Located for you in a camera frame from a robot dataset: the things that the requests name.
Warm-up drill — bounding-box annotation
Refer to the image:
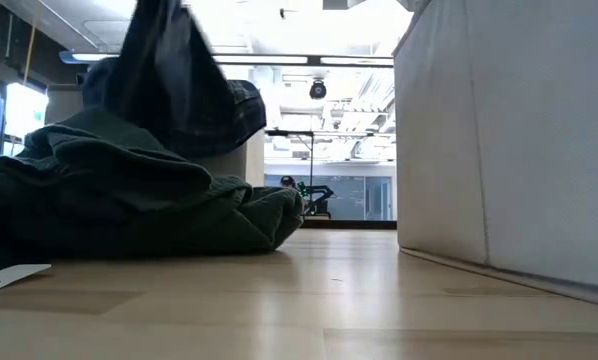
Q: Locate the blue plaid shirt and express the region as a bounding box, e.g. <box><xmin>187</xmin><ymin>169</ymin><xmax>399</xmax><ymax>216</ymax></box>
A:
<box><xmin>82</xmin><ymin>0</ymin><xmax>268</xmax><ymax>160</ymax></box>

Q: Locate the overhead light bar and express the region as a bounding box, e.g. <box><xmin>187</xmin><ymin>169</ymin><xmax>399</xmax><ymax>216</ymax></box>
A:
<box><xmin>58</xmin><ymin>49</ymin><xmax>395</xmax><ymax>69</ymax></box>

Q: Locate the dark green garment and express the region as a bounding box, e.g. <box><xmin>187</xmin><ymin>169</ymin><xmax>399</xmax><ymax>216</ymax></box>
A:
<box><xmin>0</xmin><ymin>105</ymin><xmax>305</xmax><ymax>276</ymax></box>

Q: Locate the white fabric storage bin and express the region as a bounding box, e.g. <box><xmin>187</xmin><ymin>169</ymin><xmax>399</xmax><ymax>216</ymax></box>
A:
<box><xmin>392</xmin><ymin>0</ymin><xmax>598</xmax><ymax>310</ymax></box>

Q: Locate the window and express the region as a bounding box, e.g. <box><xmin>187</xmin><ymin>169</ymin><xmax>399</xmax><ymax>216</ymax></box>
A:
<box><xmin>0</xmin><ymin>82</ymin><xmax>50</xmax><ymax>156</ymax></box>

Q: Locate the white paper label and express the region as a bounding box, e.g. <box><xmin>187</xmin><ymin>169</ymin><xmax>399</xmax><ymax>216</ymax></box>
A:
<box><xmin>0</xmin><ymin>263</ymin><xmax>53</xmax><ymax>292</ymax></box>

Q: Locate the black overhead camera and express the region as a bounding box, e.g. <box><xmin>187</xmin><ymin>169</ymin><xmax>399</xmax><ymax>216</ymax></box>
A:
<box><xmin>308</xmin><ymin>78</ymin><xmax>328</xmax><ymax>100</ymax></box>

